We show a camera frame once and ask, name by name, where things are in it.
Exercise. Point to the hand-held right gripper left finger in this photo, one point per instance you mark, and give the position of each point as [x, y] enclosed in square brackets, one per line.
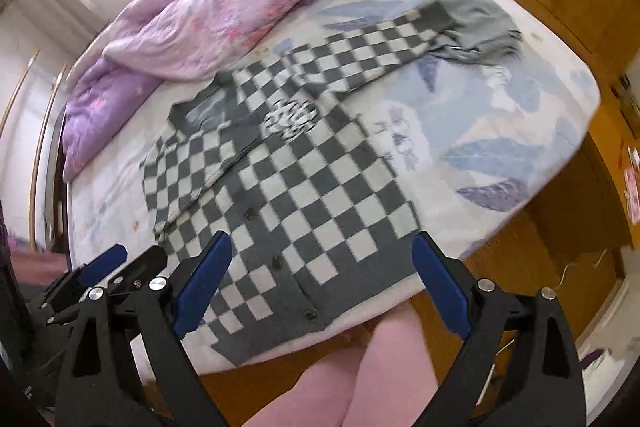
[205, 287]

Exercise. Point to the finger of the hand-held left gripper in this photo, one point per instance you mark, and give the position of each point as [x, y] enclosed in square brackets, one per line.
[145, 264]
[107, 258]

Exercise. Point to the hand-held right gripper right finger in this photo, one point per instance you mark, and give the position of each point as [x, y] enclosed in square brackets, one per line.
[440, 287]

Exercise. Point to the grey white checkered cardigan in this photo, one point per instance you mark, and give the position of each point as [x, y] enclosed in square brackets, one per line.
[320, 187]

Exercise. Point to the person's right leg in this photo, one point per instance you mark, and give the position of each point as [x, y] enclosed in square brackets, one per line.
[395, 367]

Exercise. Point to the person's leg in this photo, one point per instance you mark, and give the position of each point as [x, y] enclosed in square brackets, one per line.
[395, 367]
[310, 397]

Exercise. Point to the person's left leg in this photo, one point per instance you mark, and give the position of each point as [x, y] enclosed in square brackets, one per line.
[310, 397]

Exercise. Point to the wooden nightstand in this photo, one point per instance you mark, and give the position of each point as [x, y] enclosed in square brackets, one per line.
[600, 187]

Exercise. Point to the pink pouch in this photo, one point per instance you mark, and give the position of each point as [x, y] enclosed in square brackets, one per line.
[631, 179]

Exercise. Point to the purple floral quilt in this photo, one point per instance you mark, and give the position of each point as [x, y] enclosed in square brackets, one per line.
[200, 17]

